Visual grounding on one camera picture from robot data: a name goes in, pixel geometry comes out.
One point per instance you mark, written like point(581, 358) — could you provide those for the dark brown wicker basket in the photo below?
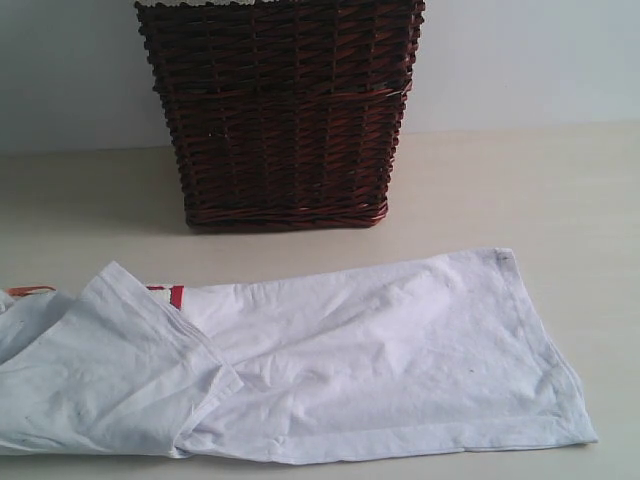
point(283, 114)

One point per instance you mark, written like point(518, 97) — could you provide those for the orange clothing tag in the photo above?
point(19, 292)

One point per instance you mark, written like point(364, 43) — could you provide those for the white t-shirt red lettering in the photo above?
point(431, 356)

